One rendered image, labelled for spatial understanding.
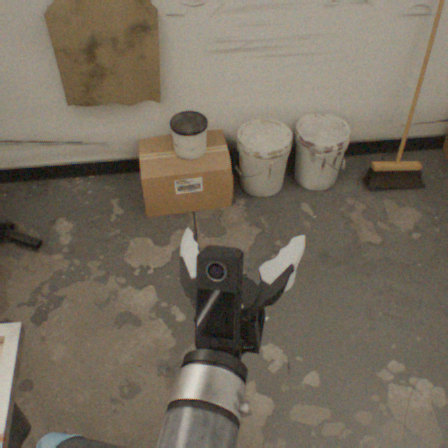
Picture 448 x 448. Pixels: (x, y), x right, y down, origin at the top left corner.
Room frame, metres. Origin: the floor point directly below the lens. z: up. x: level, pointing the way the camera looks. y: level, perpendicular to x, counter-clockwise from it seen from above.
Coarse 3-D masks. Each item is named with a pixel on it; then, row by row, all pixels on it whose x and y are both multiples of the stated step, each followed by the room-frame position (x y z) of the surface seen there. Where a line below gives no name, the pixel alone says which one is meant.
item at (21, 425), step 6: (18, 408) 0.64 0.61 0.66; (12, 414) 0.61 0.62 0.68; (18, 414) 0.62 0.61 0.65; (24, 414) 0.64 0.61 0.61; (12, 420) 0.60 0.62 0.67; (18, 420) 0.61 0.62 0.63; (24, 420) 0.63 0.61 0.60; (12, 426) 0.59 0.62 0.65; (18, 426) 0.60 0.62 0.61; (24, 426) 0.62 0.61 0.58; (30, 426) 0.64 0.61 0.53; (12, 432) 0.58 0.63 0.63; (18, 432) 0.59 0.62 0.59; (24, 432) 0.61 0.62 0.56; (12, 438) 0.56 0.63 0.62; (18, 438) 0.58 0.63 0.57; (24, 438) 0.60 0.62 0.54; (12, 444) 0.55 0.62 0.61; (18, 444) 0.57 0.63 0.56
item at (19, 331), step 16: (0, 336) 0.69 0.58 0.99; (16, 336) 0.69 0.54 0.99; (16, 352) 0.65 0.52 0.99; (0, 368) 0.60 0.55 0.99; (16, 368) 0.61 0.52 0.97; (0, 384) 0.56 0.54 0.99; (16, 384) 0.57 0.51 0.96; (0, 400) 0.52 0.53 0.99; (0, 416) 0.48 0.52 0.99; (0, 432) 0.44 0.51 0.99
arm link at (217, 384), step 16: (192, 368) 0.24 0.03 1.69; (208, 368) 0.24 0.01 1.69; (224, 368) 0.25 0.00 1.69; (176, 384) 0.23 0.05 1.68; (192, 384) 0.23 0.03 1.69; (208, 384) 0.23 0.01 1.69; (224, 384) 0.23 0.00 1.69; (240, 384) 0.23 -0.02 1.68; (176, 400) 0.23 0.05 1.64; (208, 400) 0.21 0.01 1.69; (224, 400) 0.21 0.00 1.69; (240, 400) 0.22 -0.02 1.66
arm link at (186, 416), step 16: (192, 400) 0.21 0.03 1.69; (176, 416) 0.20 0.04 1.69; (192, 416) 0.19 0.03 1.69; (208, 416) 0.19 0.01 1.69; (224, 416) 0.20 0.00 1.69; (160, 432) 0.19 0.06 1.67; (176, 432) 0.18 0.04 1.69; (192, 432) 0.18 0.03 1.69; (208, 432) 0.18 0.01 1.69; (224, 432) 0.18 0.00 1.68
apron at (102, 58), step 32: (64, 0) 2.38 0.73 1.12; (96, 0) 2.41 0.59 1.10; (128, 0) 2.42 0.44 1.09; (64, 32) 2.37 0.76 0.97; (96, 32) 2.40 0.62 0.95; (128, 32) 2.40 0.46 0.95; (64, 64) 2.37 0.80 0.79; (96, 64) 2.39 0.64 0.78; (128, 64) 2.38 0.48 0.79; (96, 96) 2.37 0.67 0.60; (128, 96) 2.38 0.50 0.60; (160, 96) 2.40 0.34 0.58
